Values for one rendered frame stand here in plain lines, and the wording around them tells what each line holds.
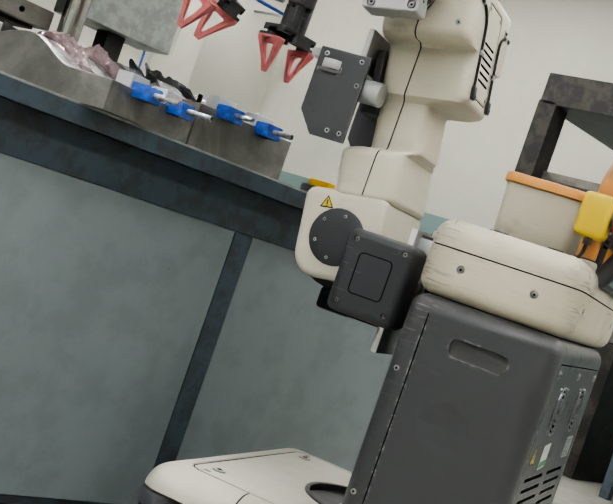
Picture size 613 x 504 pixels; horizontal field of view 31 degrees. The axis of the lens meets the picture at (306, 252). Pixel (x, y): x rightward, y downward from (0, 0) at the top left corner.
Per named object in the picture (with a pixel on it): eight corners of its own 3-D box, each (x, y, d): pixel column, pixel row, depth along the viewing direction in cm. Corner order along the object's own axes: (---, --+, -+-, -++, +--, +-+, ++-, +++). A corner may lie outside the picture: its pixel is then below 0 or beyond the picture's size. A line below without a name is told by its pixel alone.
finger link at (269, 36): (245, 65, 231) (261, 22, 230) (269, 77, 236) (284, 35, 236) (266, 69, 226) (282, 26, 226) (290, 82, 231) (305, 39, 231)
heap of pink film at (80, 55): (138, 97, 217) (151, 59, 216) (81, 70, 201) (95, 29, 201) (42, 68, 229) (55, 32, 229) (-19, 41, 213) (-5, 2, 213)
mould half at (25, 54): (185, 144, 214) (203, 90, 214) (102, 109, 191) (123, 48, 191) (2, 86, 238) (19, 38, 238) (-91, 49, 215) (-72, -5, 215)
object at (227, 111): (257, 137, 219) (266, 111, 219) (239, 129, 215) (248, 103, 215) (217, 126, 228) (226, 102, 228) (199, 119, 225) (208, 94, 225)
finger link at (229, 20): (172, 17, 201) (206, -22, 200) (190, 29, 208) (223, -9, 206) (195, 41, 199) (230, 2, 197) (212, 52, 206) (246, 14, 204)
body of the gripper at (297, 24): (261, 29, 231) (273, -4, 231) (294, 47, 238) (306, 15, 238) (281, 33, 226) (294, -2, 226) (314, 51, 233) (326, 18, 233)
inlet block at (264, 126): (295, 153, 227) (304, 128, 227) (278, 146, 223) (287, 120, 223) (255, 142, 236) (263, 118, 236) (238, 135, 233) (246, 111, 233)
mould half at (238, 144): (277, 182, 237) (298, 122, 237) (186, 146, 219) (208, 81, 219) (146, 143, 273) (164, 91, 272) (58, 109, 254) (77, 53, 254)
